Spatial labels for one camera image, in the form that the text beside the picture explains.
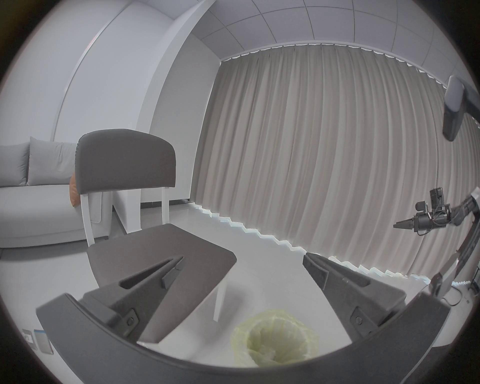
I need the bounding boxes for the dark grey white-framed chair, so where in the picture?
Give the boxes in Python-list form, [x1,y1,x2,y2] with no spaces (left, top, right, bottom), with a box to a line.
[75,128,238,346]

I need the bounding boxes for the light grey cushion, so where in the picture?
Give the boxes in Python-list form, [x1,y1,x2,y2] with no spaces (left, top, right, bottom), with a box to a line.
[26,136,80,187]
[0,142,31,187]

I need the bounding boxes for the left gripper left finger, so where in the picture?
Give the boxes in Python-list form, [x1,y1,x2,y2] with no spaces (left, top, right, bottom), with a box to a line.
[82,256,185,337]

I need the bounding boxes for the white curtain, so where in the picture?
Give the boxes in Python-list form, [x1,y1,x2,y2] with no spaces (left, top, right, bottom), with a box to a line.
[189,42,480,281]

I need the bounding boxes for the white sofa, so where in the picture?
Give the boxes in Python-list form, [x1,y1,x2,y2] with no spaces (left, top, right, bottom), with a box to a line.
[0,137,113,249]

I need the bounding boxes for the yellow plastic bag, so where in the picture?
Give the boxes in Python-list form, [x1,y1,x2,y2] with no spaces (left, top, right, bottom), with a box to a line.
[231,309,319,369]

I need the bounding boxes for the orange cushion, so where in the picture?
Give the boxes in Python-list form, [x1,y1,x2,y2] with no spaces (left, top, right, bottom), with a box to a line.
[69,173,82,208]

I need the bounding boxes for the white trash bin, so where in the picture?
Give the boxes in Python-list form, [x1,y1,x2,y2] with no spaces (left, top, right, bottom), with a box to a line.
[242,317,314,366]

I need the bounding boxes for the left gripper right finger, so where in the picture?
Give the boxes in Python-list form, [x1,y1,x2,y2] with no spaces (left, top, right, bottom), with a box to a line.
[302,252,408,339]

